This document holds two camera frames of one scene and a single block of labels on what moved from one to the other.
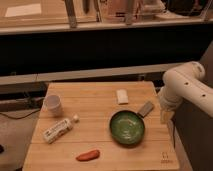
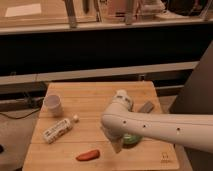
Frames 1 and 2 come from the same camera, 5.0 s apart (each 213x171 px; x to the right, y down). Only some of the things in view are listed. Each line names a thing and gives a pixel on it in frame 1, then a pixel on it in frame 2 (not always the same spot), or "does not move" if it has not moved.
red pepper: (90, 155) does not move
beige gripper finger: (165, 116) -> (117, 145)
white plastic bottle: (60, 128) does not move
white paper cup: (52, 106) does not move
